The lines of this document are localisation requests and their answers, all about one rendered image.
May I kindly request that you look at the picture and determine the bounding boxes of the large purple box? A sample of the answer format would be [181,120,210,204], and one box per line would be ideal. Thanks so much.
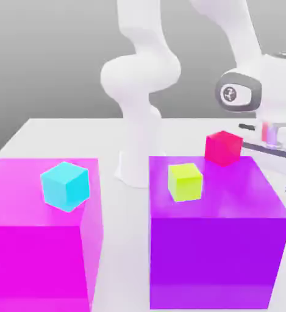
[148,155,286,311]

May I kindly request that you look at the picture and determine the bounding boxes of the small red cube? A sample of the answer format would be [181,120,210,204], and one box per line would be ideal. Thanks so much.
[204,130,244,168]

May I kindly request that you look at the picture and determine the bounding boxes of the small yellow-green cube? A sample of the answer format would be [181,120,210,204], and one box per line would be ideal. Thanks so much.
[167,162,204,203]

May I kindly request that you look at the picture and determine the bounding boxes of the small cyan cube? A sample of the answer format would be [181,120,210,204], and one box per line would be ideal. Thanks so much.
[40,161,91,213]

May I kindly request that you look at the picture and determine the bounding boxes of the large magenta box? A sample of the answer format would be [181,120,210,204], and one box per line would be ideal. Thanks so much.
[0,157,104,312]

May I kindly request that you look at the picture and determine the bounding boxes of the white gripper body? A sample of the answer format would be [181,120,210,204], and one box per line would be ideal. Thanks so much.
[241,140,286,183]

